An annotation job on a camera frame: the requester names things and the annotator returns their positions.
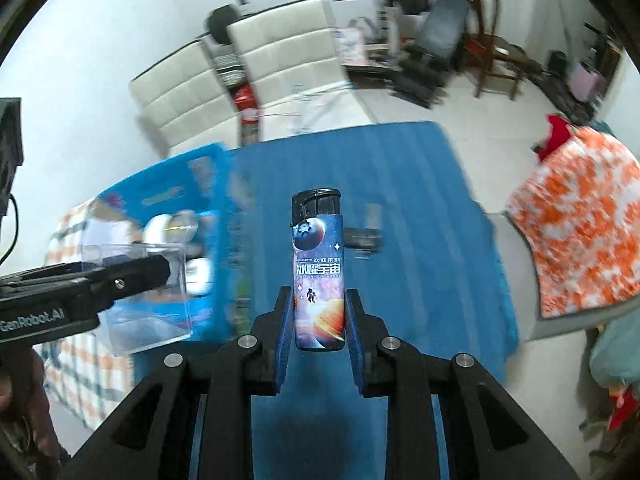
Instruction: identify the clear plastic box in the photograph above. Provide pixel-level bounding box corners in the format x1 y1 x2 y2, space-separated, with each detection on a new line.
80 243 192 356

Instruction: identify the plaid checkered cloth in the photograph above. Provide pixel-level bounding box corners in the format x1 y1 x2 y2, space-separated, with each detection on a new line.
38 197 134 430

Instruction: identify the space print lighter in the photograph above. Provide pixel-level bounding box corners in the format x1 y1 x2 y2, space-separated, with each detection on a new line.
291 188 345 351

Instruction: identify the red cloth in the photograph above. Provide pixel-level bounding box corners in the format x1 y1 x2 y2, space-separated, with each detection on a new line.
533 114 574 162

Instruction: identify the pink case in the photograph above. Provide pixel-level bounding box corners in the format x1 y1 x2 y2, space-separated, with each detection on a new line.
568 62 605 103

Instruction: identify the blue cardboard milk box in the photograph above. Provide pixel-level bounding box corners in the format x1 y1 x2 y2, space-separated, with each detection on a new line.
79 144 247 354

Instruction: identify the blue striped cloth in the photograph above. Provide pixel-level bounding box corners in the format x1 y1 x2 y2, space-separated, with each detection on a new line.
230 122 518 479

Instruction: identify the orange floral cloth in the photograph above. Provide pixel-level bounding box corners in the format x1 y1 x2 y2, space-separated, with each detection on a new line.
506 127 639 318

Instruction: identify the person's left hand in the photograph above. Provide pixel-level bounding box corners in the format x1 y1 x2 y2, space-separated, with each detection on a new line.
1 348 61 460

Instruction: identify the right white padded chair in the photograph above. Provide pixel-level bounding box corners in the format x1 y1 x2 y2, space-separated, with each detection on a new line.
228 0 373 141

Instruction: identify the brown wooden chair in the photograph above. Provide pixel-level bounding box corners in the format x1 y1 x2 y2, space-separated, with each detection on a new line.
463 0 530 101

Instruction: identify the teal cloth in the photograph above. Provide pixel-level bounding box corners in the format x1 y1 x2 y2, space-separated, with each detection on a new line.
589 310 640 396

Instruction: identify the black weight bench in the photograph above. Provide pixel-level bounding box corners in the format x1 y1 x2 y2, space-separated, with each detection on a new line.
392 0 470 107

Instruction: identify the silver round tin gold emblem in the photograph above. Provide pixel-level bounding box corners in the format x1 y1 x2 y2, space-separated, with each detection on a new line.
165 209 202 254

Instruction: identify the white egg-shaped device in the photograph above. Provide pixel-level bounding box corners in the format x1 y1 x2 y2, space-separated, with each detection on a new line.
186 258 213 296

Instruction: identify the white padded chair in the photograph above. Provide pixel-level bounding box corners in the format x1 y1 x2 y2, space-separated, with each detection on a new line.
228 0 373 141
129 39 241 157

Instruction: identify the left white padded chair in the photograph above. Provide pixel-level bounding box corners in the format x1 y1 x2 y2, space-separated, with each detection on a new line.
129 39 241 157

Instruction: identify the white round tin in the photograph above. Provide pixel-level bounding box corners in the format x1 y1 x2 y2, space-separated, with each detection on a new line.
142 214 172 245

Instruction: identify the black car key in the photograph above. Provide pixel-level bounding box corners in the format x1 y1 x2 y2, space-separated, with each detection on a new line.
343 204 383 260

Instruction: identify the red bag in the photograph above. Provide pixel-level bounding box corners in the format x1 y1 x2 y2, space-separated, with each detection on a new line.
233 84 262 146

